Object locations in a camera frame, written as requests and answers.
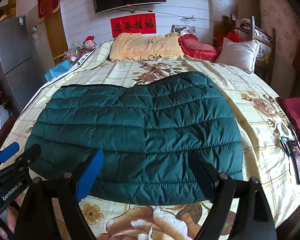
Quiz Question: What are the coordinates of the dark green puffer jacket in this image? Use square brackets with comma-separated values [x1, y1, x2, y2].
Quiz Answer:
[25, 72, 243, 206]

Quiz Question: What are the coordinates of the person's left hand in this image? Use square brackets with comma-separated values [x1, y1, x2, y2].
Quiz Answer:
[0, 206, 18, 239]

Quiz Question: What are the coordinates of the smartphone with lit screen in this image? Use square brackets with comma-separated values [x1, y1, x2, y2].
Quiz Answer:
[288, 140, 300, 185]

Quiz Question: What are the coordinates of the grey refrigerator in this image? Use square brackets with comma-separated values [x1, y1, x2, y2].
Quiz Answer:
[0, 14, 55, 116]

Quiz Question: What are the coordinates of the floral cream bed quilt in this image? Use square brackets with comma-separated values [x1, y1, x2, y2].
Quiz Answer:
[4, 41, 300, 239]

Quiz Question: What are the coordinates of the dark red velvet blanket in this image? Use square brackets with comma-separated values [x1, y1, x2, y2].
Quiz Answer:
[275, 96, 300, 165]

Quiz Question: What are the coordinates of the plush doll with red hat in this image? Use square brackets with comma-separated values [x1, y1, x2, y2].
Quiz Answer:
[83, 35, 97, 53]

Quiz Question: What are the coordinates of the yellow ruffled pillow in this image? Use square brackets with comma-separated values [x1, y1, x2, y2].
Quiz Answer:
[110, 33, 184, 61]

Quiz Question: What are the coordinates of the white satin pillow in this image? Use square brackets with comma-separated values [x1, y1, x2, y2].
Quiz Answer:
[215, 38, 259, 74]

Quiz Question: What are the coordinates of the wooden chair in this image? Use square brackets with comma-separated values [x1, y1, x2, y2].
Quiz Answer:
[230, 14, 276, 86]

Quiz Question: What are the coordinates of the red banner with characters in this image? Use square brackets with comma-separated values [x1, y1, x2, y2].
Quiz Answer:
[110, 13, 157, 38]

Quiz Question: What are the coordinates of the red ruffled heart pillow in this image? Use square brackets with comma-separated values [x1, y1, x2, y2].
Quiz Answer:
[178, 34, 219, 61]

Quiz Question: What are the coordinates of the framed photo on headboard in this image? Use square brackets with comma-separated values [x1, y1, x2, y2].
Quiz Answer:
[172, 24, 196, 36]

